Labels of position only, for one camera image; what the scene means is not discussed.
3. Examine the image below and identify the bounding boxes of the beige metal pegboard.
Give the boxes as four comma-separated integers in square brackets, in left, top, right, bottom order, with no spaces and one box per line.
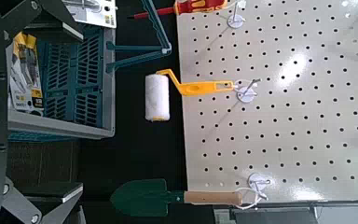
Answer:
[174,0,358,205]

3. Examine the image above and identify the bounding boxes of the yellow handled white paint roller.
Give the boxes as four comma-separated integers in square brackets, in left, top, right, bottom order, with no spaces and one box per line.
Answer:
[145,68,236,123]

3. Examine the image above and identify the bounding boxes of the yellow pliers in packaging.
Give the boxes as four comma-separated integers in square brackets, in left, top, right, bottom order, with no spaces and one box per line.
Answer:
[8,30,45,115]

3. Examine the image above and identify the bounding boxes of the red yellow screwdriver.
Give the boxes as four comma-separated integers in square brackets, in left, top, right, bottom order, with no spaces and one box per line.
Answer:
[127,0,229,21]

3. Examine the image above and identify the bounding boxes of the black panel under pegboard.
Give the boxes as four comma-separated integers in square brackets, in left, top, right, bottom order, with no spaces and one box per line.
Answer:
[77,0,189,224]

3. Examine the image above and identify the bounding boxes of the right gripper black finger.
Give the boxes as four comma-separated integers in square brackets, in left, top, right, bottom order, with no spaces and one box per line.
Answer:
[0,0,85,44]
[1,176,85,224]

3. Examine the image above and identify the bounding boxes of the grey blue plastic crate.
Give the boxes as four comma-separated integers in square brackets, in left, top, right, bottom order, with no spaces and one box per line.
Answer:
[7,0,172,143]

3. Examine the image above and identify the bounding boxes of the green trowel with wooden handle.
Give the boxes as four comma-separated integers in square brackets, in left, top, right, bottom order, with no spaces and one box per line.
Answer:
[109,177,264,218]

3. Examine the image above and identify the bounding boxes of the white pegboard hook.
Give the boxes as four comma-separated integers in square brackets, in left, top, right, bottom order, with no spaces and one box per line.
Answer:
[226,0,247,30]
[247,172,272,201]
[234,77,262,105]

